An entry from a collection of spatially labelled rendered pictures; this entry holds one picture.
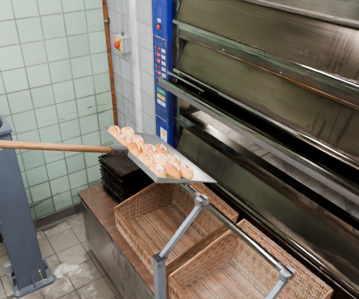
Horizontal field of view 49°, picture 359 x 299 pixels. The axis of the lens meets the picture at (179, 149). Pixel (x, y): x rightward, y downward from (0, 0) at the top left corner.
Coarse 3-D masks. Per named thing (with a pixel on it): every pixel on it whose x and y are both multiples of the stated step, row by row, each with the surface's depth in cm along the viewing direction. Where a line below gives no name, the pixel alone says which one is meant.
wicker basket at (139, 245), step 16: (160, 192) 246; (176, 192) 251; (208, 192) 226; (128, 208) 237; (144, 208) 244; (160, 208) 252; (176, 208) 252; (224, 208) 216; (128, 224) 218; (144, 224) 239; (160, 224) 239; (176, 224) 239; (192, 224) 239; (208, 224) 227; (224, 224) 204; (128, 240) 226; (144, 240) 228; (160, 240) 228; (192, 240) 228; (208, 240) 203; (144, 256) 212; (176, 256) 217; (192, 256) 202
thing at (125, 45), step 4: (116, 36) 258; (120, 36) 256; (124, 36) 256; (128, 36) 256; (116, 40) 259; (120, 40) 254; (124, 40) 254; (128, 40) 256; (120, 44) 256; (124, 44) 256; (128, 44) 257; (116, 48) 263; (120, 48) 257; (124, 48) 257; (128, 48) 259; (124, 52) 258
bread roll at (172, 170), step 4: (168, 164) 177; (172, 164) 176; (176, 164) 177; (168, 168) 176; (172, 168) 175; (176, 168) 175; (168, 172) 175; (172, 172) 174; (176, 172) 174; (180, 172) 175; (172, 176) 174; (176, 176) 174; (180, 176) 175
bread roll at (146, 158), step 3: (141, 153) 180; (144, 153) 179; (147, 153) 179; (138, 156) 181; (141, 156) 178; (144, 156) 178; (147, 156) 177; (150, 156) 178; (141, 159) 178; (144, 159) 177; (147, 159) 176; (150, 159) 177; (153, 159) 178; (144, 162) 176; (147, 162) 176; (150, 162) 176; (153, 162) 177; (147, 165) 176; (150, 165) 176
